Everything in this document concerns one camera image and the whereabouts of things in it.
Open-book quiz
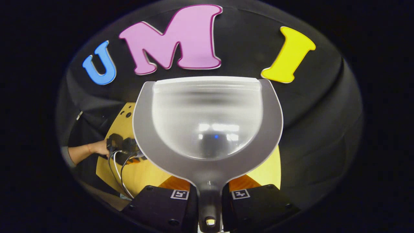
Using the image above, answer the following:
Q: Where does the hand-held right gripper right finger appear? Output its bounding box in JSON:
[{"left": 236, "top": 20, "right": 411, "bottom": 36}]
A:
[{"left": 221, "top": 174, "right": 300, "bottom": 233}]

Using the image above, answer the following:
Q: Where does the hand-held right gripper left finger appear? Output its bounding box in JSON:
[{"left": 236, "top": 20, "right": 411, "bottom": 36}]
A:
[{"left": 121, "top": 176, "right": 199, "bottom": 233}]

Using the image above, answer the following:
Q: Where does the grey plastic dustpan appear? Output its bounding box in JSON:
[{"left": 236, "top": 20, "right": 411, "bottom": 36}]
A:
[{"left": 132, "top": 76, "right": 284, "bottom": 233}]

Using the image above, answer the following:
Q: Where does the black backdrop cloth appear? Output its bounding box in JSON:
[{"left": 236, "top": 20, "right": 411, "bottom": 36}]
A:
[{"left": 57, "top": 0, "right": 364, "bottom": 207}]

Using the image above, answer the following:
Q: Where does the grey cable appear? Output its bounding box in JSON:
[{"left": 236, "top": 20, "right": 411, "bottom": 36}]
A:
[
  {"left": 120, "top": 152, "right": 135, "bottom": 200},
  {"left": 107, "top": 150, "right": 126, "bottom": 195}
]

